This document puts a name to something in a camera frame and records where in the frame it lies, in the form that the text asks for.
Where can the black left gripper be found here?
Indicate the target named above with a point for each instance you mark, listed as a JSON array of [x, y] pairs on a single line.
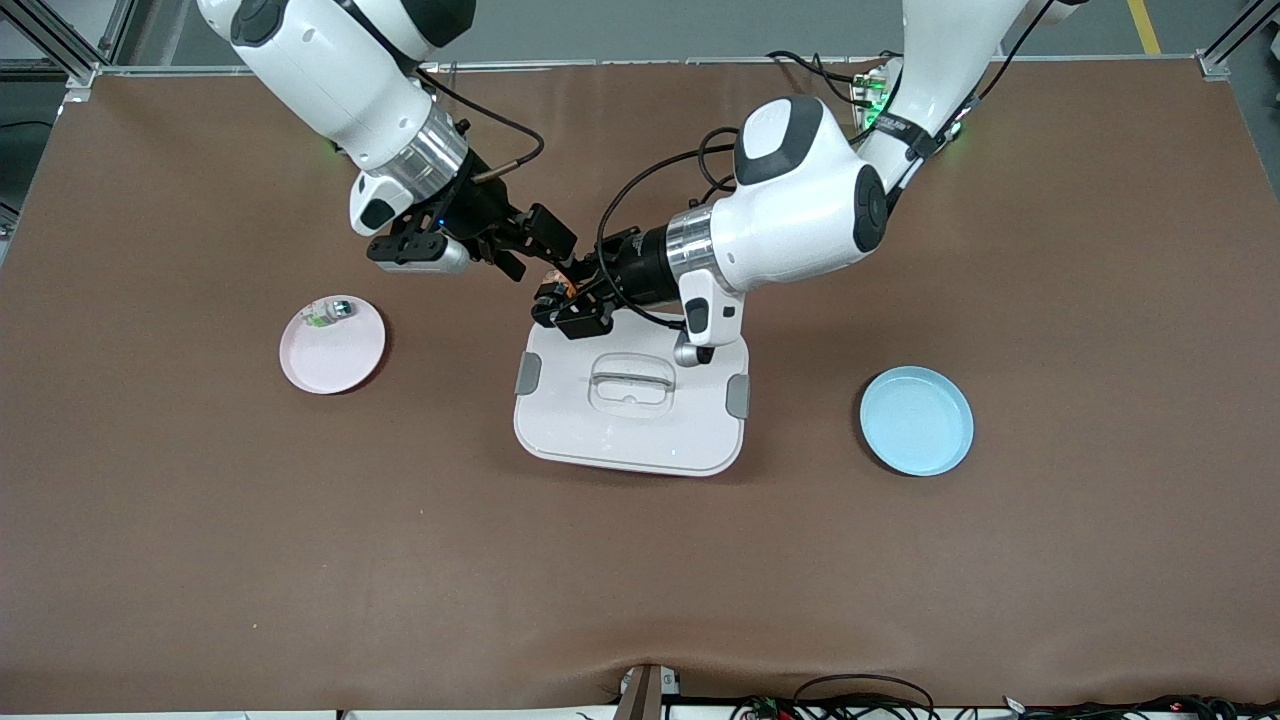
[[640, 267]]

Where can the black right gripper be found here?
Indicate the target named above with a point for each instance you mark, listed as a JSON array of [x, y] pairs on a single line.
[[474, 212]]

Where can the orange push-button switch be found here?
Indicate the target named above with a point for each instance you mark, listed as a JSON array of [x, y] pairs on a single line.
[[562, 281]]

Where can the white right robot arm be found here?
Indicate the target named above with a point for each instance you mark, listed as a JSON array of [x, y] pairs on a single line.
[[330, 70]]

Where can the metal table edge bracket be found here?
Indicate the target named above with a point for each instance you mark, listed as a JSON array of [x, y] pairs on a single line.
[[645, 692]]

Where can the green push-button switch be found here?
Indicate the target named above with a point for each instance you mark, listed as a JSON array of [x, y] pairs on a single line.
[[330, 312]]

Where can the pale pink round plate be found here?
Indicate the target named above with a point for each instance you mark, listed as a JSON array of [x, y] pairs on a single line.
[[335, 355]]

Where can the white lidded storage box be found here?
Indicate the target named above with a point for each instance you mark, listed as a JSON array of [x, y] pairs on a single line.
[[630, 430]]

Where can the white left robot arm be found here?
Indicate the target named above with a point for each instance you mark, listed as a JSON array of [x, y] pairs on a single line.
[[800, 200]]

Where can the light blue round plate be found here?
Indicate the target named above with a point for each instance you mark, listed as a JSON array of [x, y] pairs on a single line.
[[916, 420]]

